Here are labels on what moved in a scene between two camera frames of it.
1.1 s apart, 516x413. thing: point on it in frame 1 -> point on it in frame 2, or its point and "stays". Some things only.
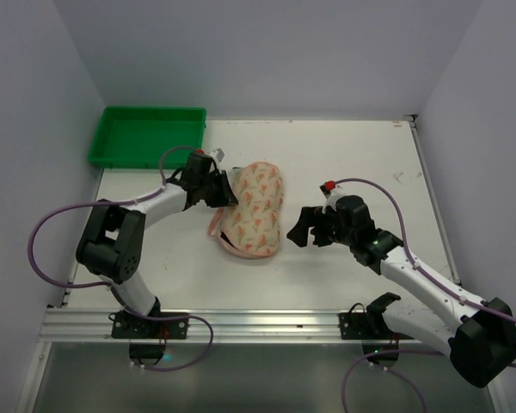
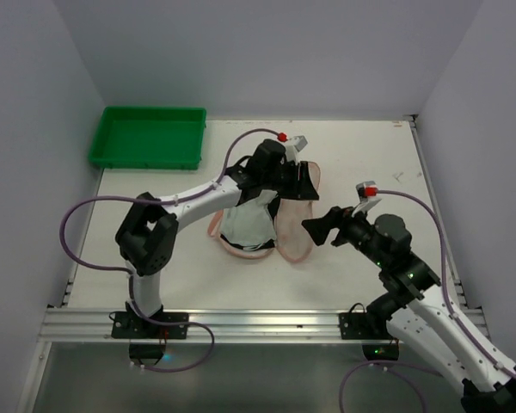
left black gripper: [217, 189] -> [296, 180]
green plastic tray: [133, 137] stays
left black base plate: [125, 327] stays
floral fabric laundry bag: [250, 228] -> [293, 224]
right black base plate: [370, 324] stays
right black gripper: [319, 228] stays
